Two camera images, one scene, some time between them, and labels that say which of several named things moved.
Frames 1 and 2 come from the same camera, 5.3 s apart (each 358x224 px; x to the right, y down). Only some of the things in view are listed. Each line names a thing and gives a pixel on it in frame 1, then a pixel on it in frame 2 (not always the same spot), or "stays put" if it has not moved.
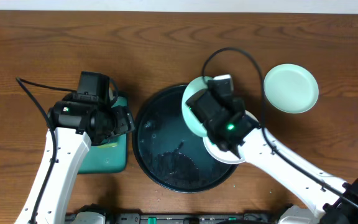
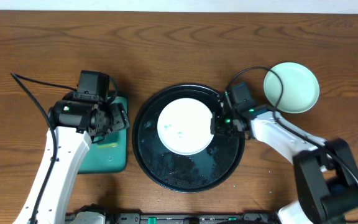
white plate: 222,156 -> 184,126
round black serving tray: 168,152 stays put
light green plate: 291,88 stays put
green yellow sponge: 107,145 stays put
